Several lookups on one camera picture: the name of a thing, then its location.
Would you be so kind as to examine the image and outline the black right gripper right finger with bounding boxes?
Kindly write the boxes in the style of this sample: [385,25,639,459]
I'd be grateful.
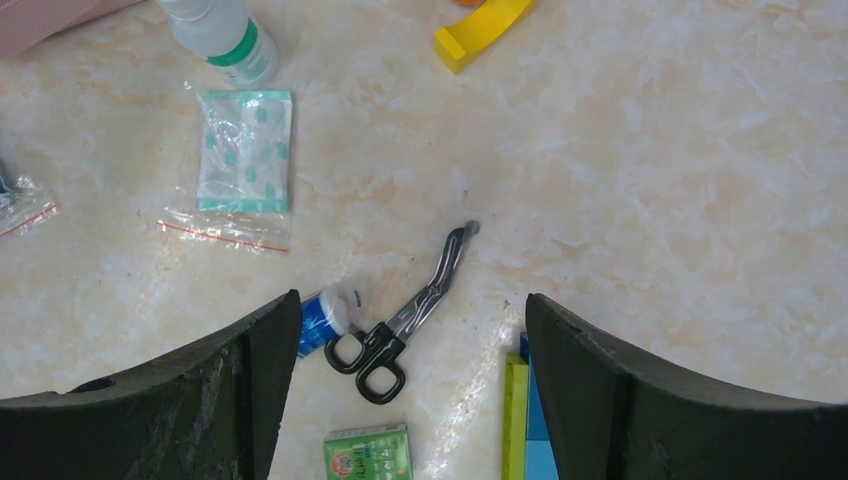
[525,294,847,479]

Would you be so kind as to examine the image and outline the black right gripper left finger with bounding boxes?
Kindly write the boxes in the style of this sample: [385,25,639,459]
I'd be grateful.
[1,290,302,479]

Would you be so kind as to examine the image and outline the blue white dropper bottle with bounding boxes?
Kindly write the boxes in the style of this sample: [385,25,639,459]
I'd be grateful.
[298,284,361,358]

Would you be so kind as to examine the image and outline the green gauze packet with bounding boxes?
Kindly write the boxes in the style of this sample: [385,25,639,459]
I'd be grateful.
[157,83,294,252]

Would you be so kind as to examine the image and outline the white bottle green label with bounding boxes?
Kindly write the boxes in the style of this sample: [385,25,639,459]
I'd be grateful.
[157,0,280,90]

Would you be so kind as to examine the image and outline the pink medicine kit case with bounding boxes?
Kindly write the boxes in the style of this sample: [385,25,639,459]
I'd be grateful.
[1,0,140,60]

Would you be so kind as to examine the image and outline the brown bottle orange cap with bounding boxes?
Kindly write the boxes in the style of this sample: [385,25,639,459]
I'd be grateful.
[452,0,484,8]

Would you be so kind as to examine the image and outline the colourful toy block stack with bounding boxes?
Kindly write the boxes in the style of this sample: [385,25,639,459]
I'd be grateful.
[500,332,559,480]

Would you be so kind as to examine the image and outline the small green box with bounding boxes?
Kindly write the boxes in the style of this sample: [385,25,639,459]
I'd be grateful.
[323,423,413,480]

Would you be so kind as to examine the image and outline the yellow plastic block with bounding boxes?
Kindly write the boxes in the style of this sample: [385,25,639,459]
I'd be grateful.
[433,0,537,74]

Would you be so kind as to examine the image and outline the black handled scissors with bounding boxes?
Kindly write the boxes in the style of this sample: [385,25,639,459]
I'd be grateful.
[324,220,480,405]

